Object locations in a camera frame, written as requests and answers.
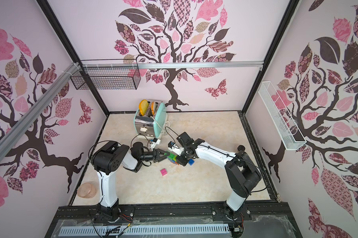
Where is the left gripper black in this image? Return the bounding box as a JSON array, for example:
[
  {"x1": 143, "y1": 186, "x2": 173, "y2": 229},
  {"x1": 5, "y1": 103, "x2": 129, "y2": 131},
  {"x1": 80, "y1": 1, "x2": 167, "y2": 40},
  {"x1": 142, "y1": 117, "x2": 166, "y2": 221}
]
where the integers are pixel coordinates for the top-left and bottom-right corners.
[{"x1": 139, "y1": 148, "x2": 170, "y2": 163}]

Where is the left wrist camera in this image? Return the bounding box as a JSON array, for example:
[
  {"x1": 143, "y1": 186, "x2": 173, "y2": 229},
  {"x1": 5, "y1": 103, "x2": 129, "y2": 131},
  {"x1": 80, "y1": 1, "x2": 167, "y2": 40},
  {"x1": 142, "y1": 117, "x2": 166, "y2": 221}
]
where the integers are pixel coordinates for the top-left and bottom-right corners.
[{"x1": 150, "y1": 138, "x2": 161, "y2": 150}]

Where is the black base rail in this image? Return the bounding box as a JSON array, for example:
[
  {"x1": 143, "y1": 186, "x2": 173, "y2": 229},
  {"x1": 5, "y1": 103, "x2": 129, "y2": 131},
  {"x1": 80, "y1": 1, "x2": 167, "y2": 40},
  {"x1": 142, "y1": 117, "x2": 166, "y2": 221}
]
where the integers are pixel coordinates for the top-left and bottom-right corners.
[{"x1": 46, "y1": 201, "x2": 301, "y2": 238}]

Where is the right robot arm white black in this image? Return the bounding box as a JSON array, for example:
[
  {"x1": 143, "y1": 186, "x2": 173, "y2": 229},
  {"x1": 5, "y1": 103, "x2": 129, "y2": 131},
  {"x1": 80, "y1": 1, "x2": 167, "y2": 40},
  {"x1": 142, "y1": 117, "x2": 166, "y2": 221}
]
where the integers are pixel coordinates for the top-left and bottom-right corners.
[{"x1": 176, "y1": 132, "x2": 262, "y2": 220}]

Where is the pink lego brick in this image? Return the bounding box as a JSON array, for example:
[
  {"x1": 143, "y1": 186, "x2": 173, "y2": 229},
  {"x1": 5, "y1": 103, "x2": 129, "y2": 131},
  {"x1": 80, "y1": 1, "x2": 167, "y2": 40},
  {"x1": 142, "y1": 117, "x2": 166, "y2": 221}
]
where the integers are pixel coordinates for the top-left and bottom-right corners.
[{"x1": 160, "y1": 169, "x2": 168, "y2": 176}]

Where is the mint green toaster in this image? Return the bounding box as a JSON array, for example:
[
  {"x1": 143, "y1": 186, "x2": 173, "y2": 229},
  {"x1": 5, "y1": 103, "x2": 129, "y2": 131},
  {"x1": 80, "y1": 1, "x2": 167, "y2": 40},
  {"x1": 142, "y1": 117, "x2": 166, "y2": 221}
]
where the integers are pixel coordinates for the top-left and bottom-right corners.
[{"x1": 133, "y1": 100, "x2": 168, "y2": 139}]

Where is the white cable duct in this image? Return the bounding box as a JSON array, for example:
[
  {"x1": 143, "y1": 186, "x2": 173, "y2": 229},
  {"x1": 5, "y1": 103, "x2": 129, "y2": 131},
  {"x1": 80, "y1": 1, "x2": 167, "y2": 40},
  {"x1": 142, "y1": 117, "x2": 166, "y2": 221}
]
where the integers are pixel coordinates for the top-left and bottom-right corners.
[{"x1": 57, "y1": 224, "x2": 230, "y2": 238}]

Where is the aluminium rail left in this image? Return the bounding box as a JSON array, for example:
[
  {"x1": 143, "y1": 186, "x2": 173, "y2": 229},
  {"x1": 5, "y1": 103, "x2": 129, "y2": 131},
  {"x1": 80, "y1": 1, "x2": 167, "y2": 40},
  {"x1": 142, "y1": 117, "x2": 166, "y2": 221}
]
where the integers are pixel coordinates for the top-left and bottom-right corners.
[{"x1": 0, "y1": 62, "x2": 79, "y2": 162}]

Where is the white wire basket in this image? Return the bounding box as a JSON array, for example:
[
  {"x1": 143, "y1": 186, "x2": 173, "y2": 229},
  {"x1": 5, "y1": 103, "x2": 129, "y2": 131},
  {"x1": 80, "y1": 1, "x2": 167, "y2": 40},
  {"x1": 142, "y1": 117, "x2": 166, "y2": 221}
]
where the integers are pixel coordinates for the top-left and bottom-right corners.
[{"x1": 258, "y1": 81, "x2": 306, "y2": 151}]

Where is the brown cylindrical cup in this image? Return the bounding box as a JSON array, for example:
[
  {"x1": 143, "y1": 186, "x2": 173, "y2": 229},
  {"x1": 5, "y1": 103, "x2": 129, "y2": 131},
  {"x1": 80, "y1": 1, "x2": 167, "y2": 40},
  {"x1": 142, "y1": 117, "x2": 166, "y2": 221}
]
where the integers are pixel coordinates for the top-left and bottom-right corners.
[{"x1": 237, "y1": 145, "x2": 246, "y2": 152}]

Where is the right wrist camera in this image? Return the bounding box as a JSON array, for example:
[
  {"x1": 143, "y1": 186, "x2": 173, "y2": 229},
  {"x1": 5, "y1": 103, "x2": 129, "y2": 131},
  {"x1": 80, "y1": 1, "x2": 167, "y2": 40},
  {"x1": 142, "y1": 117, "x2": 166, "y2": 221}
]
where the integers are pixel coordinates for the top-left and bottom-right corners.
[{"x1": 168, "y1": 141, "x2": 182, "y2": 155}]

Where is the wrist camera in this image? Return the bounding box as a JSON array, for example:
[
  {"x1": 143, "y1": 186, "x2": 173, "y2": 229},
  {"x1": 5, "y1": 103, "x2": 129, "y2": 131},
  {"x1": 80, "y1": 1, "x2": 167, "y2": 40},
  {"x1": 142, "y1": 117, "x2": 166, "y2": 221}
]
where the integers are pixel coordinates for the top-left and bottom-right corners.
[
  {"x1": 150, "y1": 138, "x2": 161, "y2": 150},
  {"x1": 168, "y1": 141, "x2": 182, "y2": 155}
]

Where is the yellow toast slice left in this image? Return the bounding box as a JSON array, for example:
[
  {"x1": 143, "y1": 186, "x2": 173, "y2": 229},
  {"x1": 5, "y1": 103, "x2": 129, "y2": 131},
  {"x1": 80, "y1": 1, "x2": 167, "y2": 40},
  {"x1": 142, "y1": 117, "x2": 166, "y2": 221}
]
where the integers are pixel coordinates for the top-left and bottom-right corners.
[{"x1": 138, "y1": 100, "x2": 149, "y2": 116}]

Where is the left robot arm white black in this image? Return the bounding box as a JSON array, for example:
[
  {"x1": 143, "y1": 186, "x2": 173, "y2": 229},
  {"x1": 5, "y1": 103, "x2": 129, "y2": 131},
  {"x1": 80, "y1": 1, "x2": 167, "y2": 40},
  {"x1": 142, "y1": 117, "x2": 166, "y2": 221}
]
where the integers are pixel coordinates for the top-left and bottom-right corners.
[{"x1": 90, "y1": 140, "x2": 170, "y2": 222}]

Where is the pink translucent bowl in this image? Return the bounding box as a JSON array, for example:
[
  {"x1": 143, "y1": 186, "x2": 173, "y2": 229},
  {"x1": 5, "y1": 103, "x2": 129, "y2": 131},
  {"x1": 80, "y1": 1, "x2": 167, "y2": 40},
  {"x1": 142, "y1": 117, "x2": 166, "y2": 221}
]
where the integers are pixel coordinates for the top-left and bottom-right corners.
[{"x1": 77, "y1": 182, "x2": 97, "y2": 198}]

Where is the black wire basket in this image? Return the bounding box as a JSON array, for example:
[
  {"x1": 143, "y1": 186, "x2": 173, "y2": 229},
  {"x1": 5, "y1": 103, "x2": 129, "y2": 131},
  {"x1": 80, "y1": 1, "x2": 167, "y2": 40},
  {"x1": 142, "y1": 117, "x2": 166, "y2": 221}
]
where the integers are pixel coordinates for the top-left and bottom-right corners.
[{"x1": 70, "y1": 59, "x2": 141, "y2": 90}]

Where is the brown toast slice right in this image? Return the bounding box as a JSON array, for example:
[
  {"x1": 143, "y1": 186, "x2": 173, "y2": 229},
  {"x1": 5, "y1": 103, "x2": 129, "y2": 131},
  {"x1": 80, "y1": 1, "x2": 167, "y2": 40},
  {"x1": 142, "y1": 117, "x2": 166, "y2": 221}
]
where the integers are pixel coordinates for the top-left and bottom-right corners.
[{"x1": 149, "y1": 102, "x2": 159, "y2": 117}]

